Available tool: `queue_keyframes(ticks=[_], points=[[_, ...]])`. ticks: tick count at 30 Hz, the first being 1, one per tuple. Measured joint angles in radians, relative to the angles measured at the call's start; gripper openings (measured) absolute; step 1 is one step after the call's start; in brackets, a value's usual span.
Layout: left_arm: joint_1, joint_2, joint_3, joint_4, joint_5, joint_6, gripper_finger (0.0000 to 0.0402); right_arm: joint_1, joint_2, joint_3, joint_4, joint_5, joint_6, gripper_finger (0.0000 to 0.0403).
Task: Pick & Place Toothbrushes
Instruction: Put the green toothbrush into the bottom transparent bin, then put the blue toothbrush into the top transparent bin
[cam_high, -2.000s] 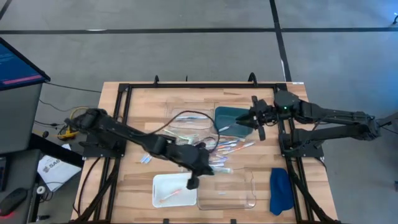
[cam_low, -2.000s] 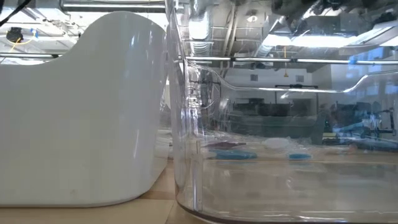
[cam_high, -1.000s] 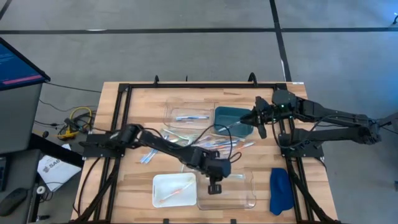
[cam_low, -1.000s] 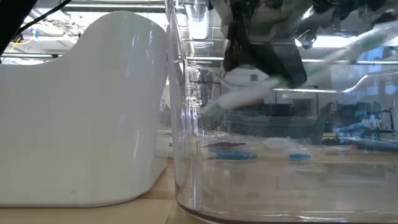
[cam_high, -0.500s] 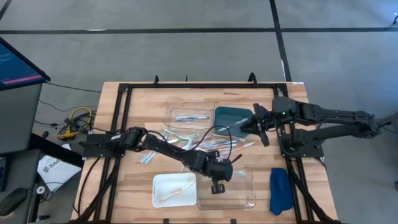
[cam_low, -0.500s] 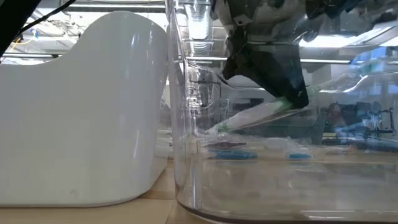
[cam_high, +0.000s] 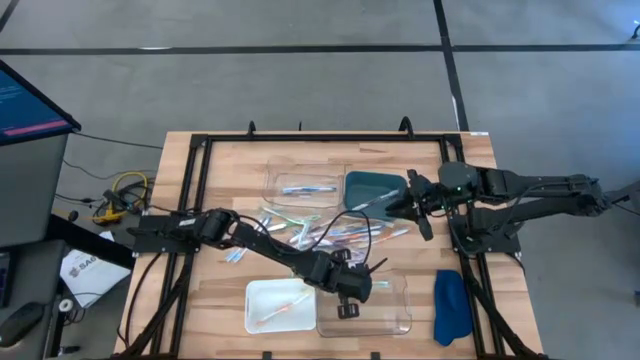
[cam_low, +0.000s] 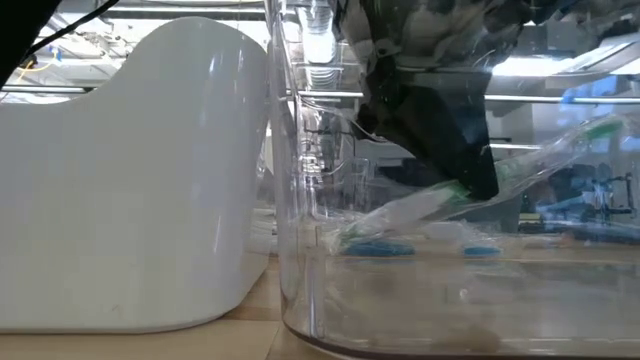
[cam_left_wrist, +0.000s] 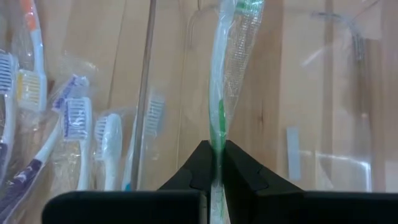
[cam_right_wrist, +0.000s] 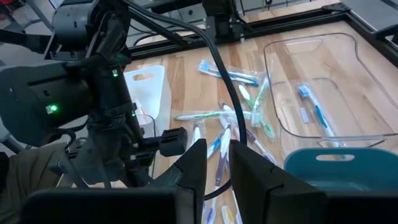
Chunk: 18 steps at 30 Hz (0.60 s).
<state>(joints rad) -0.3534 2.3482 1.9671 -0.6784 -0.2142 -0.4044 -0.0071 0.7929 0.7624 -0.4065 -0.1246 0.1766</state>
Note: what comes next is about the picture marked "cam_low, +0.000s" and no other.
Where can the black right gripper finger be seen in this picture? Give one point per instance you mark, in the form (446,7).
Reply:
(440,130)

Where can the grey horizontal rail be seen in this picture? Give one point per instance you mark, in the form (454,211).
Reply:
(550,99)

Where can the green white toothbrush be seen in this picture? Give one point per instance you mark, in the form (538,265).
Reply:
(410,210)

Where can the teal plastic bin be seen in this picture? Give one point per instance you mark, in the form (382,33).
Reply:
(505,220)

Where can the white plastic bin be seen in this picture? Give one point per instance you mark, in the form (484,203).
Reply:
(125,200)

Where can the silver ventilation duct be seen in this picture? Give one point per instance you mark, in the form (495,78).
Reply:
(320,50)

